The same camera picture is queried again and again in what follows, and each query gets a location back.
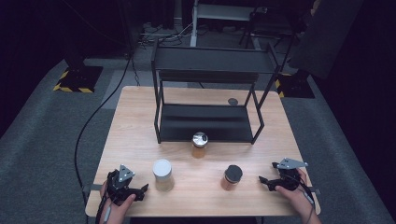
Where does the tangle of floor cables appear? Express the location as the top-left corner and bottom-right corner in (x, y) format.
(138, 21), (194, 48)

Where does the person's right hand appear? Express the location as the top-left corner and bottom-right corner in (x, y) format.
(275, 168), (317, 217)

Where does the black-lid spice jar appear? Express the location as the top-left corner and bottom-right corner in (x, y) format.
(219, 164), (244, 191)

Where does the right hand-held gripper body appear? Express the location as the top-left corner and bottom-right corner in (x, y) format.
(269, 158), (308, 191)

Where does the black metal two-tier rack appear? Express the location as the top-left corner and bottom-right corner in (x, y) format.
(151, 40), (283, 145)

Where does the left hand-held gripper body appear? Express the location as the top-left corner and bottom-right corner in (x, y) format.
(106, 163), (146, 206)

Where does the dark grey panel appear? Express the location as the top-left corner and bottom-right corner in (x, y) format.
(288, 0), (365, 80)

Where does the person's left hand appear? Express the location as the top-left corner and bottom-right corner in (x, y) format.
(99, 181), (137, 220)

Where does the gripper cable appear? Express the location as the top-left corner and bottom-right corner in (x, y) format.
(95, 186), (114, 224)
(288, 174), (316, 224)

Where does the white desk frame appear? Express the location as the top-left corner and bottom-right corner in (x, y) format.
(190, 0), (260, 48)

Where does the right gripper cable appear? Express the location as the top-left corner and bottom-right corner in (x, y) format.
(288, 174), (316, 224)

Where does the black tripod stand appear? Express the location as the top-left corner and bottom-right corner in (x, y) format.
(238, 5), (298, 49)

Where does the striped-edge black stand base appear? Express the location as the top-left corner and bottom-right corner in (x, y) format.
(274, 72), (316, 99)
(52, 64), (104, 94)

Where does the white-lid spice jar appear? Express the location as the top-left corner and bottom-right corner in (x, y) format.
(151, 158), (175, 192)

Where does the silver-lid spice jar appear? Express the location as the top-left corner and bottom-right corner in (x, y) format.
(191, 132), (209, 160)

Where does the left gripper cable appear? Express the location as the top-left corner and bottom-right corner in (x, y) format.
(95, 186), (114, 224)

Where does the long black floor cable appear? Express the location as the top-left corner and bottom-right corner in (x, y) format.
(74, 52), (134, 218)

